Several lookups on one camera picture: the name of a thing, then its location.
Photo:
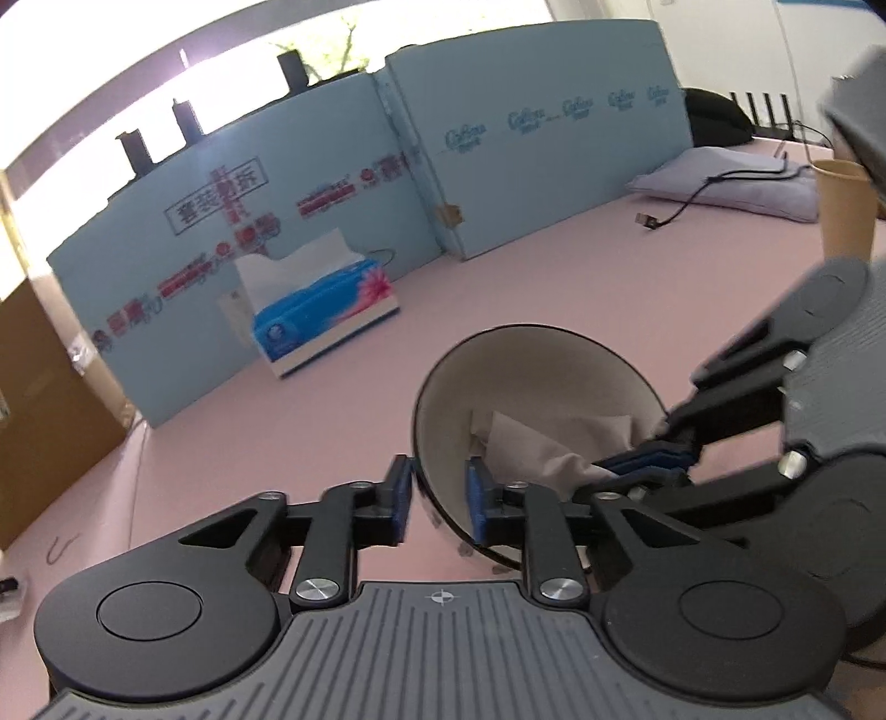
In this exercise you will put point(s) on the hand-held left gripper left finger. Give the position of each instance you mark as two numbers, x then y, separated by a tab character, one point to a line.
400	498

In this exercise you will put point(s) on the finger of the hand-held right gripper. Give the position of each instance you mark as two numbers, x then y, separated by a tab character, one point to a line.
727	495
720	415

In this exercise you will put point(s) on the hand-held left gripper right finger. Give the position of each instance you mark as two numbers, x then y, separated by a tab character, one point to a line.
477	502

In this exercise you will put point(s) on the grey wiping cloth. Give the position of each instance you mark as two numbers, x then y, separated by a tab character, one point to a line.
547	450

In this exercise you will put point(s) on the white bowl with feather pattern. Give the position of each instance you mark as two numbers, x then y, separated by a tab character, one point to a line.
526	374

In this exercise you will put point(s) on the brown paper cup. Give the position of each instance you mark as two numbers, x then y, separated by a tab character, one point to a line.
841	214

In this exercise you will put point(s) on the blue tissue box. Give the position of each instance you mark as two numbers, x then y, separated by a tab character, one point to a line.
311	325

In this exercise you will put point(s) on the lavender pillow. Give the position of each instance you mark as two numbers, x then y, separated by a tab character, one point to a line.
734	183

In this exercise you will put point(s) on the black router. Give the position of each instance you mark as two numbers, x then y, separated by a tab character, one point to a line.
796	135

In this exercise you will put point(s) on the black bag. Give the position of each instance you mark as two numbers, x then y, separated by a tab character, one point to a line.
713	118

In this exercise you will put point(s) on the blue cardboard panel red tape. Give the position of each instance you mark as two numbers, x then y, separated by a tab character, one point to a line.
311	208

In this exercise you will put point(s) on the brown cardboard box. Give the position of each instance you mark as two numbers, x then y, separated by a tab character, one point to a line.
55	415

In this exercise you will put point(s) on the clear plastic bag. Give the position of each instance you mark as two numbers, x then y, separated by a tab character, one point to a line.
10	588

